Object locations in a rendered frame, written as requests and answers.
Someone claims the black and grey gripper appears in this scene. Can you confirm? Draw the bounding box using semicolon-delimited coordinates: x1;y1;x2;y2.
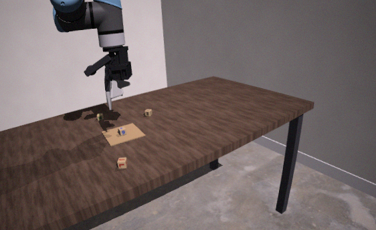
103;45;132;110

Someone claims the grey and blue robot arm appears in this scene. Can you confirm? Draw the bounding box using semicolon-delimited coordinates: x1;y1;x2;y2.
50;0;125;77

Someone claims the peach mat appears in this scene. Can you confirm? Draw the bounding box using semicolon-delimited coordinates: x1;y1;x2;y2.
102;123;145;146

